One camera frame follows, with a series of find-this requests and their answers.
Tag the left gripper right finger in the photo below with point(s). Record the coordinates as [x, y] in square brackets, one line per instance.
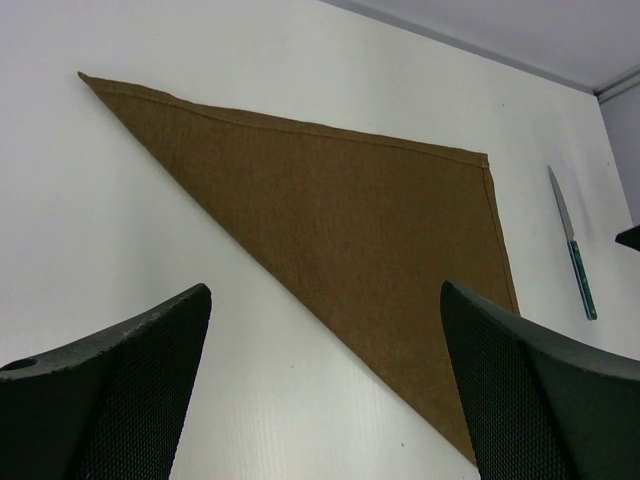
[538, 404]

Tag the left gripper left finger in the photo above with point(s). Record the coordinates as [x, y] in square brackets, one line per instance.
[111, 405]

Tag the brown cloth napkin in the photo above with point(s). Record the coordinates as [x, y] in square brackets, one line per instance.
[362, 229]

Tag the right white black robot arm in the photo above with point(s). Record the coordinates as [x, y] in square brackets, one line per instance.
[630, 238]

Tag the green handled knife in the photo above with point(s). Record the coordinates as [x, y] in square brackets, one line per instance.
[574, 249]

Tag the right aluminium frame post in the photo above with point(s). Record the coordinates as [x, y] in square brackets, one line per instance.
[617, 86]

